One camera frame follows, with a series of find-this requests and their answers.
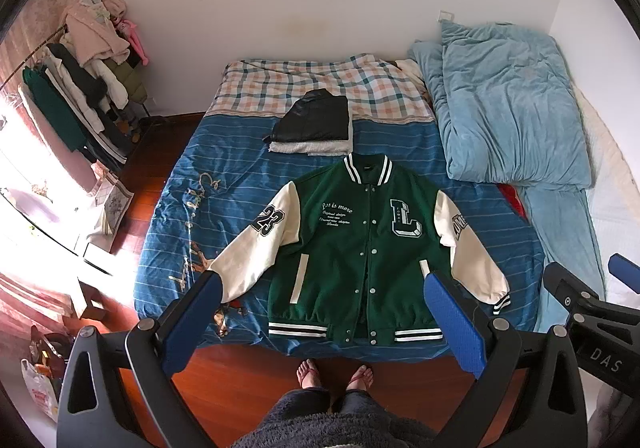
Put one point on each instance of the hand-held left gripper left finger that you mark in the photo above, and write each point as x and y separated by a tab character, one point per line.
192	318

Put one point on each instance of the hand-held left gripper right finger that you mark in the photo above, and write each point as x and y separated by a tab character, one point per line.
452	323

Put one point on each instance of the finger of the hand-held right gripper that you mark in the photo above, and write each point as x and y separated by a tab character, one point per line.
565	284
625	273

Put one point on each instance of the green varsity jacket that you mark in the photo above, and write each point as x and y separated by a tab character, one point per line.
350	253

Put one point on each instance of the row of hanging clothes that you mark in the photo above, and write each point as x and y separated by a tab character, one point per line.
55	103

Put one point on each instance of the light blue bed sheet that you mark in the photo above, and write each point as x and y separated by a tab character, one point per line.
560	228

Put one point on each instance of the white mattress pad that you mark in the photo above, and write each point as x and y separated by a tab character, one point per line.
615	188

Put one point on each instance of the cardboard box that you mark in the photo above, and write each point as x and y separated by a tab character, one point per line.
92	303

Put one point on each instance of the red cloth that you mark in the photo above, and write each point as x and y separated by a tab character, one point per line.
510	195

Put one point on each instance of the person's right foot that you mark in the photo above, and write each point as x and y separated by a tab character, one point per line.
360	378

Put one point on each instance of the person's foot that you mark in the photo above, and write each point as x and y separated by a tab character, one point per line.
310	373
360	378

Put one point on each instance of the person's left foot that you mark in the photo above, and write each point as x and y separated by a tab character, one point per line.
310	373

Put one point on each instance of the printed tote bag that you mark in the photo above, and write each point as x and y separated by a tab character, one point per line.
115	205

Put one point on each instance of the bed with blue striped sheet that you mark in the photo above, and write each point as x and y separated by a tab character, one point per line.
225	163

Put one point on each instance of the person's grey fuzzy clothing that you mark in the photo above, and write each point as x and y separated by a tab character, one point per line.
325	423

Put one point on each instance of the white plastic bag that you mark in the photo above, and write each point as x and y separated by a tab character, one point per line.
40	390

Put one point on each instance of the light blue duvet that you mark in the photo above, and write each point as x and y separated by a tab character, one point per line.
500	103

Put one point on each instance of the grey folded garment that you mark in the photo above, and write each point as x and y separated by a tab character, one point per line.
300	149

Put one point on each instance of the black folded jacket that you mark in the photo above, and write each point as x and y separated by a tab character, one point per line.
310	121

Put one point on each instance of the plaid pillow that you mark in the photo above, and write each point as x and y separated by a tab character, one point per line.
380	88

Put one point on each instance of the pink plush toy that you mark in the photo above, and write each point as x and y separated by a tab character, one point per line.
137	43

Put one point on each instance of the pink fleece garment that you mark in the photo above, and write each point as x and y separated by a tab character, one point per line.
95	28

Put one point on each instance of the pink curtain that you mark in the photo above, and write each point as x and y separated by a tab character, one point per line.
30	23

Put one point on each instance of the white wall socket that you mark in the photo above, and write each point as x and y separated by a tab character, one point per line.
445	16

